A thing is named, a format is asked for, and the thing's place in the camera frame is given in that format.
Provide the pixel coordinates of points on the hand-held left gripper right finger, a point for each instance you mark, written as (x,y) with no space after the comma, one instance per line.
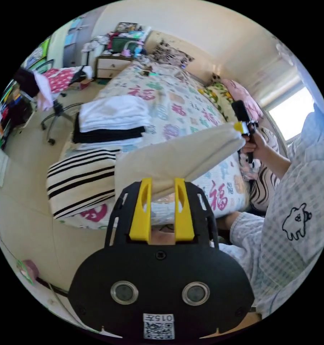
(183,218)

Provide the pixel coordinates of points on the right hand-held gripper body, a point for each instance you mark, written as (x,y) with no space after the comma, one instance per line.
(252,129)

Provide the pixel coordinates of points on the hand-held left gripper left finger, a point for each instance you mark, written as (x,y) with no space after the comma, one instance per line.
(141,215)

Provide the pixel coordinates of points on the white t-shirt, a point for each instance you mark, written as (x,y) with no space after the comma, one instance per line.
(178,159)

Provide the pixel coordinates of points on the person's right forearm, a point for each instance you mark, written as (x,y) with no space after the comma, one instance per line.
(275,163)

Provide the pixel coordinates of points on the person's right hand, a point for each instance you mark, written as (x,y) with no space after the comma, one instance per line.
(256,145)

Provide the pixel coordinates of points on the pink pillow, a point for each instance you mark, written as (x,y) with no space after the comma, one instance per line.
(242,97)

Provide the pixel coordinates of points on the yellow green floral pillow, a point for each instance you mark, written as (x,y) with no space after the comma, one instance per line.
(218,97)

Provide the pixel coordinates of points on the window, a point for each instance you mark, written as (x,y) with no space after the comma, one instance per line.
(291,113)

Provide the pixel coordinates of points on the zebra striped pillow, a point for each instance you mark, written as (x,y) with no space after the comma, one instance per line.
(264,183)

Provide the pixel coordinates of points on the bed with printed quilt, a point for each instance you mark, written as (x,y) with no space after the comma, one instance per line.
(178,107)

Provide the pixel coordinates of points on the person's body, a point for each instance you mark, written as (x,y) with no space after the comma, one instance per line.
(294,204)

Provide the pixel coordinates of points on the pile of clothes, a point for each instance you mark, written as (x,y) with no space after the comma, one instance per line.
(108,118)

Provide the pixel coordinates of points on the office chair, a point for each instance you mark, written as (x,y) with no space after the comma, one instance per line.
(61,113)

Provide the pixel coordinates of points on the white bedside cupboard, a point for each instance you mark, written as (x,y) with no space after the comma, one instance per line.
(110,64)

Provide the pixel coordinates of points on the shelf with colourful items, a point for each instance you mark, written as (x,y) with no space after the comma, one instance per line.
(11,113)

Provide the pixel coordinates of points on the tall cupboard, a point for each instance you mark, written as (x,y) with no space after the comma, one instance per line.
(75,40)

